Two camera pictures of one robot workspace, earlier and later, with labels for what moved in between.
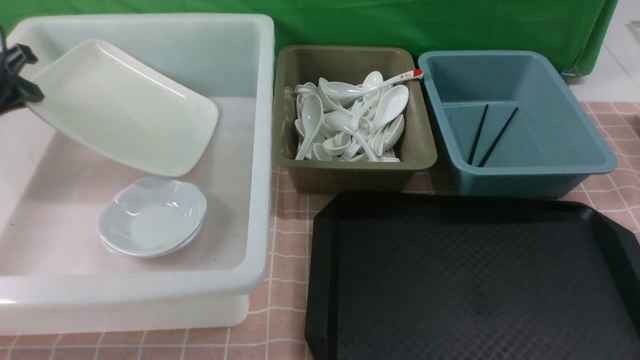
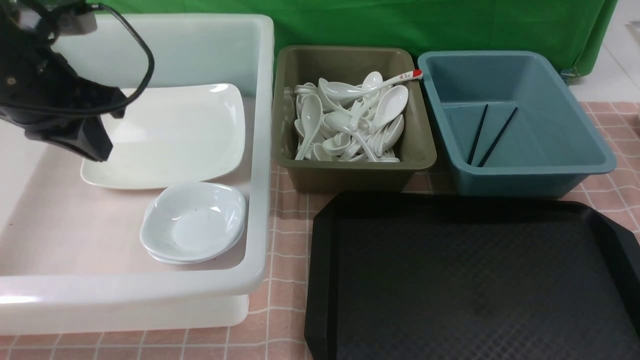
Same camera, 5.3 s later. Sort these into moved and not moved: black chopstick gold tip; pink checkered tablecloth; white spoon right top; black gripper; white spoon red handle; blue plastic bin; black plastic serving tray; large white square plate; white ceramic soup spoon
Moved: black gripper; large white square plate
Not moved: white spoon red handle; black chopstick gold tip; white spoon right top; pink checkered tablecloth; blue plastic bin; black plastic serving tray; white ceramic soup spoon
